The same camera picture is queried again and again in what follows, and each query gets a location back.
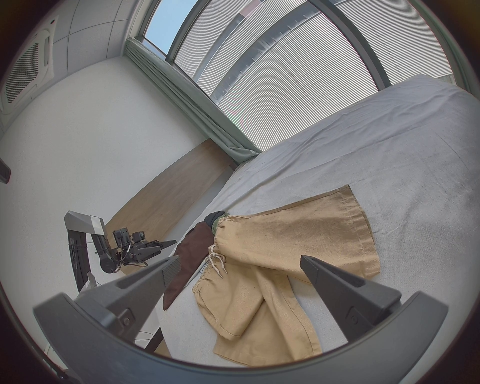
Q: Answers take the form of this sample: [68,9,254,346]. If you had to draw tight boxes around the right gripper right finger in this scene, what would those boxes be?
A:
[301,255,403,344]

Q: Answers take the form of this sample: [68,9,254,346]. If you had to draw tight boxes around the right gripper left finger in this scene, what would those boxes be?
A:
[77,256,181,342]

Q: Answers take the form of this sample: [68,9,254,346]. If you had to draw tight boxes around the brown garment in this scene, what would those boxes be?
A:
[162,222,215,312]

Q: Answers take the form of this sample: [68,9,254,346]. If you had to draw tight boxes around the green garment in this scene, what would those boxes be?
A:
[211,214,230,235]

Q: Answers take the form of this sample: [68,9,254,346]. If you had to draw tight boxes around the bed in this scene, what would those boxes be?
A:
[101,74,480,368]

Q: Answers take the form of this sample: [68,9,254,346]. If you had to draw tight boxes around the grey-green curtain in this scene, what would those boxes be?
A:
[125,37,263,164]

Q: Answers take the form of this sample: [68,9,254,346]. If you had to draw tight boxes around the white ceiling air conditioner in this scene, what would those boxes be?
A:
[0,15,61,118]

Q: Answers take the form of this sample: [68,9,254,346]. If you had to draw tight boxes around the window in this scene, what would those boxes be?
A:
[142,0,474,151]

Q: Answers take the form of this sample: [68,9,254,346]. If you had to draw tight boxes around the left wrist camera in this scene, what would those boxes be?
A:
[113,227,148,248]

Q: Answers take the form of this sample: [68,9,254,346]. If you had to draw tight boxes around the tan drawstring shorts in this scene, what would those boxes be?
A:
[192,184,381,367]

